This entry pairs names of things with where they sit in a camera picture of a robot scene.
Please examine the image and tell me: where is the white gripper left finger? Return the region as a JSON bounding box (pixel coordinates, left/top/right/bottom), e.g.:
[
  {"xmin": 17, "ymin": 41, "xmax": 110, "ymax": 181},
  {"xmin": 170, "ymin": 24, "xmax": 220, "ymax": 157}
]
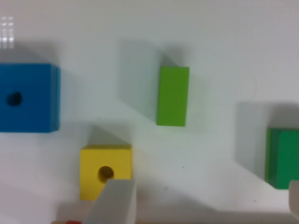
[{"xmin": 82, "ymin": 179, "xmax": 136, "ymax": 224}]

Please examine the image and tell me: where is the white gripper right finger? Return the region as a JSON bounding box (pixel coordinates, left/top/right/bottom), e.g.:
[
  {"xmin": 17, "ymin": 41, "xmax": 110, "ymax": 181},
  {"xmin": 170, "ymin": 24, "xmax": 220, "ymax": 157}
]
[{"xmin": 289, "ymin": 180, "xmax": 299, "ymax": 219}]

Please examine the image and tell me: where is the dark green square block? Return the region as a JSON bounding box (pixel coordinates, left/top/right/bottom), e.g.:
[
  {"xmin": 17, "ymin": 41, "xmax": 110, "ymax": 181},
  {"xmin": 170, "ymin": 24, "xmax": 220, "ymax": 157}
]
[{"xmin": 264, "ymin": 128, "xmax": 299, "ymax": 189}]

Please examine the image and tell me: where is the yellow cube block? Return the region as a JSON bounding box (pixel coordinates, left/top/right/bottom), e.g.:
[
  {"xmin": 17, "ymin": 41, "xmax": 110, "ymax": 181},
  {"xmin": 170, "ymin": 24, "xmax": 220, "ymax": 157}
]
[{"xmin": 79, "ymin": 145, "xmax": 133, "ymax": 201}]

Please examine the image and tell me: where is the red rectangular block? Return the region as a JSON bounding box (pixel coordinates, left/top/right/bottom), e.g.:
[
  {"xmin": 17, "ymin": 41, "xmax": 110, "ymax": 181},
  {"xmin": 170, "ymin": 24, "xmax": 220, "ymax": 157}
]
[{"xmin": 65, "ymin": 220, "xmax": 82, "ymax": 224}]

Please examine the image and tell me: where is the light green rectangular block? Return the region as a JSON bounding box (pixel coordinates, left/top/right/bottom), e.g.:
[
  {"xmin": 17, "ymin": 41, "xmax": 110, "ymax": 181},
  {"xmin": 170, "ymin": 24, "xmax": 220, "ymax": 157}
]
[{"xmin": 157, "ymin": 66, "xmax": 190, "ymax": 127}]

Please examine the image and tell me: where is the blue square block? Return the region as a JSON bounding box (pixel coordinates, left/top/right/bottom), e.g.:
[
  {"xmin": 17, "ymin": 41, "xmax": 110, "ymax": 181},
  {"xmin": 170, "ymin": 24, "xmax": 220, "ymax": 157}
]
[{"xmin": 0, "ymin": 63, "xmax": 60, "ymax": 133}]

